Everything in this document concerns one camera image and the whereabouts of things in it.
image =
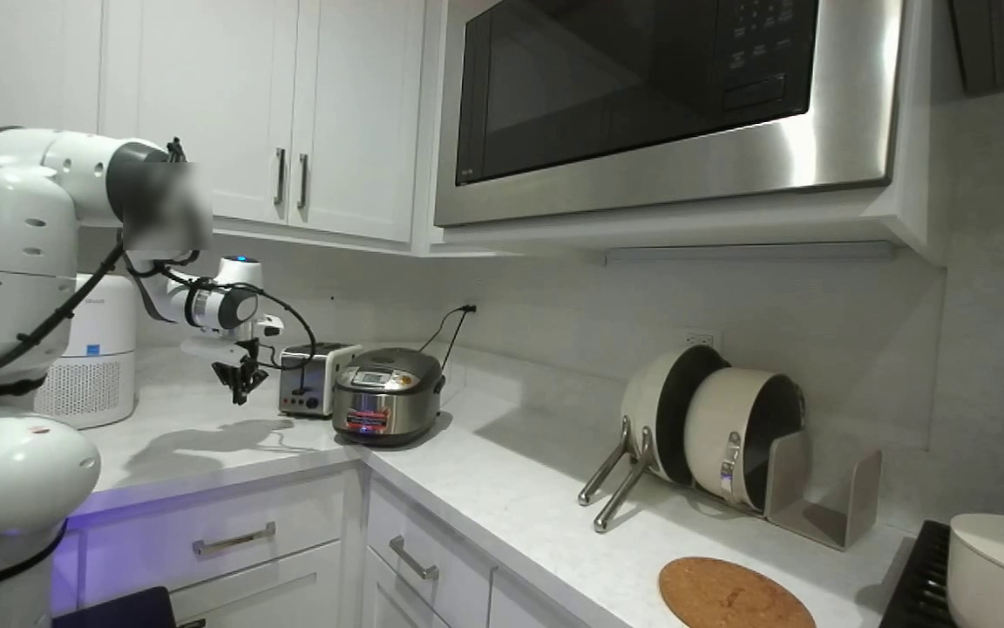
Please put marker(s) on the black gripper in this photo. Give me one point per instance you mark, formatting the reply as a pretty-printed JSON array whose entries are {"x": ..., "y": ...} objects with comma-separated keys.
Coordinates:
[{"x": 246, "y": 363}]

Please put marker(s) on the silver toaster with dotted side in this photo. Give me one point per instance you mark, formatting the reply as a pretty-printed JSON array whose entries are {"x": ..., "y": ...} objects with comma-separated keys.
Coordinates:
[{"x": 303, "y": 385}]

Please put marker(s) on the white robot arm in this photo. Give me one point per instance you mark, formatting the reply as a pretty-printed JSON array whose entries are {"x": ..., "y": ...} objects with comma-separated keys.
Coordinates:
[{"x": 0, "y": 256}]

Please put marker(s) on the white air purifier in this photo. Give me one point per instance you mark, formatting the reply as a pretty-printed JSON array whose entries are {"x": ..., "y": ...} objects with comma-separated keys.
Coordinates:
[{"x": 101, "y": 372}]

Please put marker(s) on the white upper cabinet door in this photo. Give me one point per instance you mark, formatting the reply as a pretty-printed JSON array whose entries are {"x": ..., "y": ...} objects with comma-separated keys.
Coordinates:
[
  {"x": 362, "y": 116},
  {"x": 201, "y": 105}
]

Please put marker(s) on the white upper cabinet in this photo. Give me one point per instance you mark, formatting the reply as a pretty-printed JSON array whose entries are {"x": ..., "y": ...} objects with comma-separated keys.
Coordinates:
[{"x": 15, "y": 58}]

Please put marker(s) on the stainless steel microwave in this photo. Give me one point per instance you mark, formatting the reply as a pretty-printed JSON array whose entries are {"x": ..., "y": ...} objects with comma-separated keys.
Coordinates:
[{"x": 641, "y": 82}]

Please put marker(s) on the round cork trivet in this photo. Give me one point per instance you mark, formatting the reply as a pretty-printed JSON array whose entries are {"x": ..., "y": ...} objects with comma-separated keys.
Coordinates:
[{"x": 732, "y": 594}]

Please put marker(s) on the grey pan rack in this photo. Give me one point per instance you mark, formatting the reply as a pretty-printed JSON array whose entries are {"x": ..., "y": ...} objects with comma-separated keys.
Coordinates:
[{"x": 854, "y": 501}]

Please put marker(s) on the black gas stove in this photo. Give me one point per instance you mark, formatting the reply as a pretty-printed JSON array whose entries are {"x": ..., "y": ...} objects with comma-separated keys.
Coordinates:
[{"x": 914, "y": 594}]

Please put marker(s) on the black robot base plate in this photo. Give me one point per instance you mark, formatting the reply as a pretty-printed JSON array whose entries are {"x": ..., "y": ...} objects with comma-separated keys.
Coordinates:
[{"x": 121, "y": 613}]

